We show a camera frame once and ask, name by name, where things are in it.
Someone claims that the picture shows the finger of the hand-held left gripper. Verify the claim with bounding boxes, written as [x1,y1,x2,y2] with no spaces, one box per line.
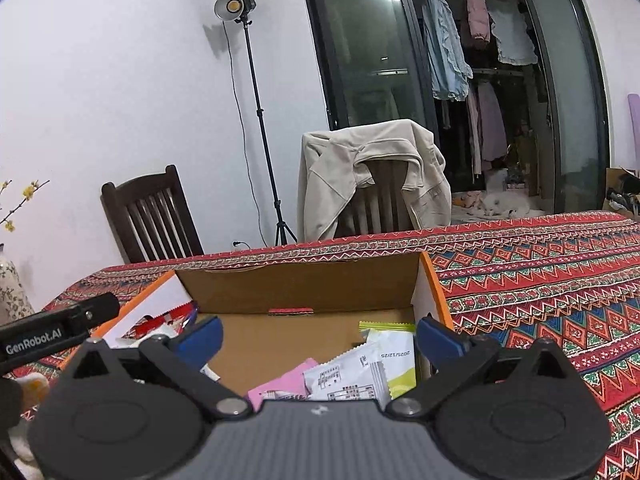
[64,292,121,336]

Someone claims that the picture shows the floral ceramic vase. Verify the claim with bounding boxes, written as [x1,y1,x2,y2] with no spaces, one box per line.
[0,244,36,327]

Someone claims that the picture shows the beige jacket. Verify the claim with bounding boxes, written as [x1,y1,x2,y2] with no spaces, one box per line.
[297,119,454,241]

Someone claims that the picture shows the pile of assorted snack packets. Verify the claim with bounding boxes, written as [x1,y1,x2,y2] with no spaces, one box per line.
[107,302,419,411]

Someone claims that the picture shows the yellow flower branches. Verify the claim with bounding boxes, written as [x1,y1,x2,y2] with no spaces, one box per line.
[0,177,51,234]

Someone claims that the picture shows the brown cardboard floor box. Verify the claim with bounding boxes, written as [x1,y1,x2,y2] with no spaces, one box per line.
[602,167,640,221]

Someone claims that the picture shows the studio light on stand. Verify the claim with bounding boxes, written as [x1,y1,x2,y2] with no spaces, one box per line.
[214,0,299,249]

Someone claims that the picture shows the red and orange cardboard box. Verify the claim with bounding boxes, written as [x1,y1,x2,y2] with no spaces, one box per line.
[60,250,456,412]

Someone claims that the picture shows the pink hanging garment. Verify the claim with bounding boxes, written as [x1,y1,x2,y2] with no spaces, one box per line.
[466,0,494,44]

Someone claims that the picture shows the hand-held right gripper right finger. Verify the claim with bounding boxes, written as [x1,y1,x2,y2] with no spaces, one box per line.
[385,315,581,419]

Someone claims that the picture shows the light blue hanging shirt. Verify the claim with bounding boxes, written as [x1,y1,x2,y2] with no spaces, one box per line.
[422,0,474,102]

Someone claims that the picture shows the dark wooden chair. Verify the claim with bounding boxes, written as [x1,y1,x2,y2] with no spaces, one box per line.
[101,164,205,265]
[340,160,417,237]

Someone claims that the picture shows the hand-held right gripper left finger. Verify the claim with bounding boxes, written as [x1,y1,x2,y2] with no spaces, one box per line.
[61,316,254,420]

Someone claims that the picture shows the lavender hanging garments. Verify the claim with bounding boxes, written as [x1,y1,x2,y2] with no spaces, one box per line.
[467,80,509,176]

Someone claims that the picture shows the white hanging top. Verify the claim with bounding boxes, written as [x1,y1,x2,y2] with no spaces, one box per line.
[487,2,539,66]

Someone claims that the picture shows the white fluffy heap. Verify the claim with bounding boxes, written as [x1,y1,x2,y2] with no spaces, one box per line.
[452,192,531,219]

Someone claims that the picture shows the wardrobe with hanging clothes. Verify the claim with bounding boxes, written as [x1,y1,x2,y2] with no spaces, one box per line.
[298,0,612,216]

